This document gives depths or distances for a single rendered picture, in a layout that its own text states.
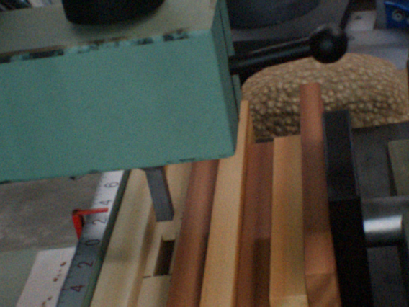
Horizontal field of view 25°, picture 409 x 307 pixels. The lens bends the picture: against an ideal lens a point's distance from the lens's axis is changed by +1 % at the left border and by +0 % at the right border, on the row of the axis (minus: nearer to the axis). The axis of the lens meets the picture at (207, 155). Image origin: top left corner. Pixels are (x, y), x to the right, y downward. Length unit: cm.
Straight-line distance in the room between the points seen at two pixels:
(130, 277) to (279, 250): 8
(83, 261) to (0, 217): 209
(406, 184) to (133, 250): 15
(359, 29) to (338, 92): 65
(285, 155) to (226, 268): 10
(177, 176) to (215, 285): 15
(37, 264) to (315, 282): 42
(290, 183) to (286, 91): 20
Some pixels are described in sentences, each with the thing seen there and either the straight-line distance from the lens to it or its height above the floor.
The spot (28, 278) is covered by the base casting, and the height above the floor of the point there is 80.
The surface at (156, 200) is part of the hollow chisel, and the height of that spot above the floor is 96.
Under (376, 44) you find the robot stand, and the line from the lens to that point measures 127.
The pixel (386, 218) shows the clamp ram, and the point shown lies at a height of 96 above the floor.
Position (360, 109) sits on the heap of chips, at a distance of 68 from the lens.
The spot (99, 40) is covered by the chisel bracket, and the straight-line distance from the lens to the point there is 43.
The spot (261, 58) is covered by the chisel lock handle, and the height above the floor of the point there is 104.
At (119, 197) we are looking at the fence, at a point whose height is 95.
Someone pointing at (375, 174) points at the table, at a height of 90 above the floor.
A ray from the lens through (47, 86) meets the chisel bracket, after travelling 45.
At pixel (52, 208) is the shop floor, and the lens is 253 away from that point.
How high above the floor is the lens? 121
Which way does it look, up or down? 28 degrees down
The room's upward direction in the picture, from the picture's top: 11 degrees counter-clockwise
